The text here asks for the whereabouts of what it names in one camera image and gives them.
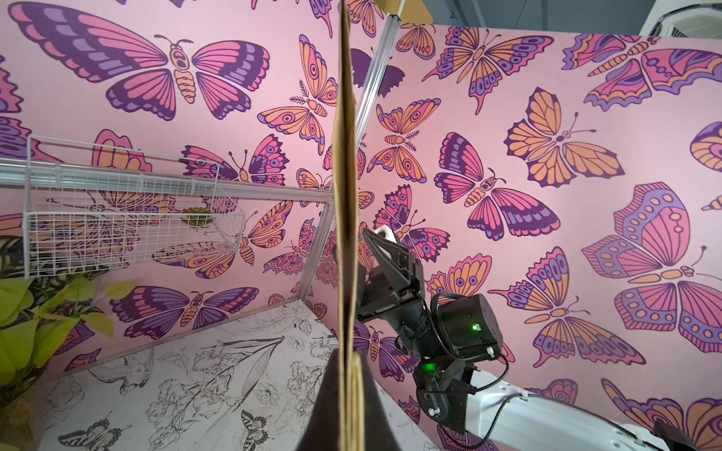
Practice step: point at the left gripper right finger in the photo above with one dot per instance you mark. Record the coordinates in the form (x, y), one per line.
(377, 434)

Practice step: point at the glass vase with plants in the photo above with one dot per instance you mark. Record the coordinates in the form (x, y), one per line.
(41, 316)

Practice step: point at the green item in basket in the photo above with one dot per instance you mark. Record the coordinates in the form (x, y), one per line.
(197, 218)

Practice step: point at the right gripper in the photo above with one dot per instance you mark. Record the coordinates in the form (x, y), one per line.
(393, 290)

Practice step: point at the white wire basket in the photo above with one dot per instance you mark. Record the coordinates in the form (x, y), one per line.
(89, 230)

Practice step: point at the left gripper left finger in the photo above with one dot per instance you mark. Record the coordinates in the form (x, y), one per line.
(322, 432)

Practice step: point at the kraft file bag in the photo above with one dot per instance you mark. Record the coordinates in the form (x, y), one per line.
(350, 373)

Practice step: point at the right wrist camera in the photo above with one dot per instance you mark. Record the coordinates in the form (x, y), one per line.
(385, 232)

